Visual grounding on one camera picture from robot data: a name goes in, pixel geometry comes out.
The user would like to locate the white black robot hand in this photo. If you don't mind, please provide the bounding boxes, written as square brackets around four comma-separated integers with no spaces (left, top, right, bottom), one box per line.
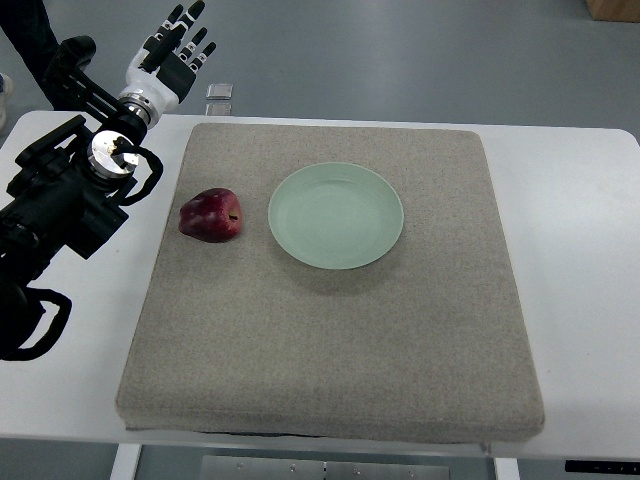
[118,1,216,128]

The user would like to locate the red apple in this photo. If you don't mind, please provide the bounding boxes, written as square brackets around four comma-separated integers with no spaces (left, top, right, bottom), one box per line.
[178,188,243,243]

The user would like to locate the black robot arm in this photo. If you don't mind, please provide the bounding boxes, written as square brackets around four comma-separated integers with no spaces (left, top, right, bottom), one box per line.
[1,36,163,361]

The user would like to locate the upper floor outlet plate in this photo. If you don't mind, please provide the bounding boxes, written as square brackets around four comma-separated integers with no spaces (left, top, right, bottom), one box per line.
[206,83,233,100]

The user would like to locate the floor outlet plate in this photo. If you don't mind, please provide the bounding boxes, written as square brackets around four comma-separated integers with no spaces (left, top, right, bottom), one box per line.
[205,102,232,116]
[206,83,233,100]

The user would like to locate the lower floor outlet plate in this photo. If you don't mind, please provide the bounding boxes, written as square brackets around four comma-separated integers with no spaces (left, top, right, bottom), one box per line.
[205,102,232,116]

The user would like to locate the light green plate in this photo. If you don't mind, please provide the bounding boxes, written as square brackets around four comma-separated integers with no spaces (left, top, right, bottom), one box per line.
[267,162,404,270]

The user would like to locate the person leg dark trousers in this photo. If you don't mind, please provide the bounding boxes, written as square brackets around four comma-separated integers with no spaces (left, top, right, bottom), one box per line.
[1,0,65,110]

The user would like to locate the beige fabric cushion mat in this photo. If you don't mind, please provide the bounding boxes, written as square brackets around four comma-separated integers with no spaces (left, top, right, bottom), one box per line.
[116,123,544,443]

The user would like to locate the cardboard box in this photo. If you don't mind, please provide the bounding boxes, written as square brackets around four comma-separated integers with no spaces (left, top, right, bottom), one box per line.
[586,0,640,23]

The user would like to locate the black table control panel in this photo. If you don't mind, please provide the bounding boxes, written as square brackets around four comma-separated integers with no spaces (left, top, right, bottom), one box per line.
[565,460,640,475]

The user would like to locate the metal table base plate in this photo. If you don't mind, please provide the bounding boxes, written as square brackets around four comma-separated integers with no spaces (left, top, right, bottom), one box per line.
[199,455,451,480]

